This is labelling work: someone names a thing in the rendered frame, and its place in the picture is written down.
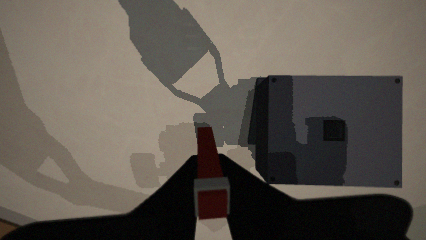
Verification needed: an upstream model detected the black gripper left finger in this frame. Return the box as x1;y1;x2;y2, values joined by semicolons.
0;155;198;240

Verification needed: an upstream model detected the dark red peg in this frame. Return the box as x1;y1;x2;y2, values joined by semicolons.
194;127;230;220

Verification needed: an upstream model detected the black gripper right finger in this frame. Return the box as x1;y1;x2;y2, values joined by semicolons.
218;153;413;240

